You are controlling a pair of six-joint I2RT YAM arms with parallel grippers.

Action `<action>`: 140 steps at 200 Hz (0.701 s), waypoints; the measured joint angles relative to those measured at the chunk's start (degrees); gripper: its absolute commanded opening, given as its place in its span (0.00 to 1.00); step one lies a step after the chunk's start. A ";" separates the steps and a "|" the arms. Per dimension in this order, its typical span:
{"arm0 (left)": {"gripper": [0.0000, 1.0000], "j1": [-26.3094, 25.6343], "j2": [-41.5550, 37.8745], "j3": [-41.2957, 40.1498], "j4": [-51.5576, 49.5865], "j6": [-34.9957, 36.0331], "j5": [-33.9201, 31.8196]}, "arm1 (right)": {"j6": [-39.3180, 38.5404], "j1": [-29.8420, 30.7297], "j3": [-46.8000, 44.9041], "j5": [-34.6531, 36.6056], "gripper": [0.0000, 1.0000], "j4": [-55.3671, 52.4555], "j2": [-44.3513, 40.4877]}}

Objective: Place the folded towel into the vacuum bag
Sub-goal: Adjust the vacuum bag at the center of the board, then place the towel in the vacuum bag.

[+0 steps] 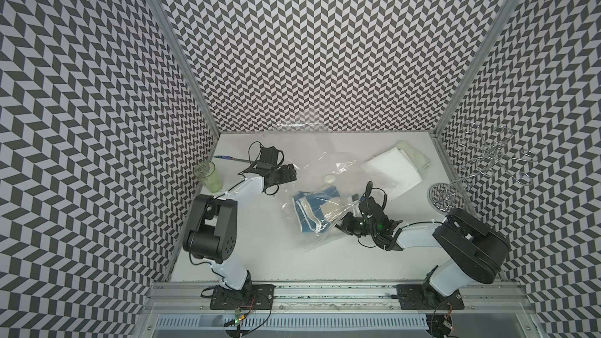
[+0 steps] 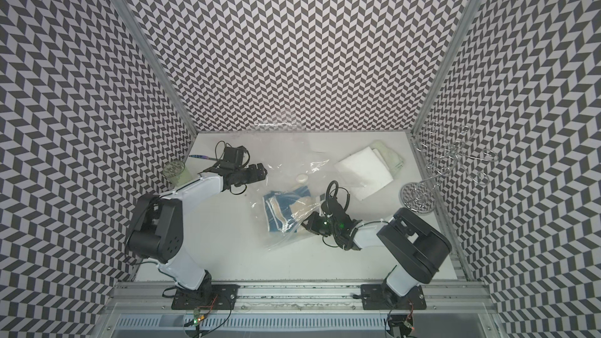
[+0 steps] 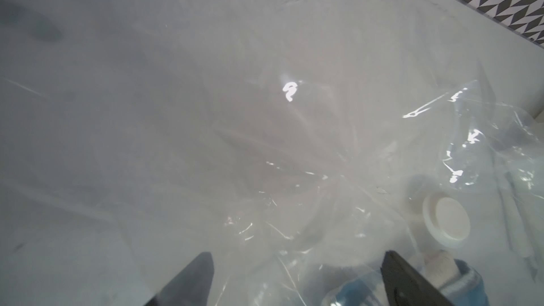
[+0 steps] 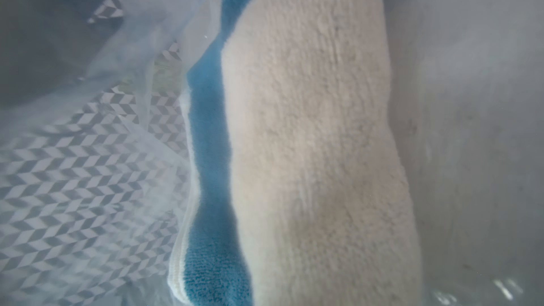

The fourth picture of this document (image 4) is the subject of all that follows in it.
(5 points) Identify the blue and cream towel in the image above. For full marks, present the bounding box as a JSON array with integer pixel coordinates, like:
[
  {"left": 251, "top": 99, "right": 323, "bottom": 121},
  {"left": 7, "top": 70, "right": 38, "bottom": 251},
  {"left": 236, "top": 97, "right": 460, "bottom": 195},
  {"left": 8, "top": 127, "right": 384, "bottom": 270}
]
[{"left": 168, "top": 0, "right": 424, "bottom": 305}]

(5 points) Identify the clear plastic vacuum bag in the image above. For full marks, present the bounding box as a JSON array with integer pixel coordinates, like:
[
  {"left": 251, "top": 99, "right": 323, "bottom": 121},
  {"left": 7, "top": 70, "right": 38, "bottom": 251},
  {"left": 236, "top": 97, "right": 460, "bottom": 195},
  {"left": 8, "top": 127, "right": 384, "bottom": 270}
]
[{"left": 1, "top": 0, "right": 543, "bottom": 305}]

